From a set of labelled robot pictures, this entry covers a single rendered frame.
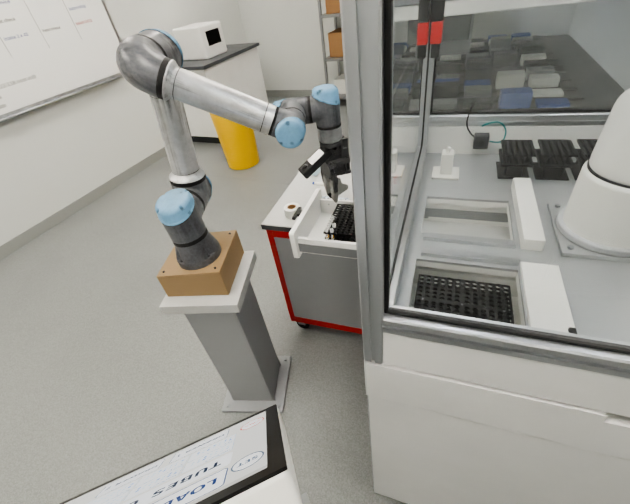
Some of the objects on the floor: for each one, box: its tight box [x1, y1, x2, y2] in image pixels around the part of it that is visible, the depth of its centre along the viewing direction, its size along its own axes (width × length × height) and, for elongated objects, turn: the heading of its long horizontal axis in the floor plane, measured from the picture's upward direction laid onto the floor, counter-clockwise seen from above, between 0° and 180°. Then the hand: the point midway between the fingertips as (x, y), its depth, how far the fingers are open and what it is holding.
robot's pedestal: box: [159, 251, 291, 413], centre depth 150 cm, size 30×30×76 cm
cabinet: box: [367, 395, 630, 504], centre depth 126 cm, size 95×103×80 cm
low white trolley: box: [261, 162, 362, 334], centre depth 184 cm, size 58×62×76 cm
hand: (331, 197), depth 119 cm, fingers open, 3 cm apart
